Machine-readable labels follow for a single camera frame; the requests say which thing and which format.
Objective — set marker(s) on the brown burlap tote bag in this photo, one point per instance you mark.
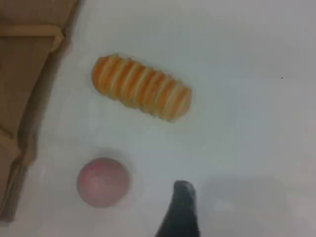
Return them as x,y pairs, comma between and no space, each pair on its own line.
22,86

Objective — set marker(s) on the pink peach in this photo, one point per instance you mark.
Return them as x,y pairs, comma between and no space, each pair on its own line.
103,182

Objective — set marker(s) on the long striped bread loaf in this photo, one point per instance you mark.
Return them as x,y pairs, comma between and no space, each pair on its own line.
143,87

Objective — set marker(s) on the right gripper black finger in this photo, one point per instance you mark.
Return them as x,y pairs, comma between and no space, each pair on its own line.
181,214

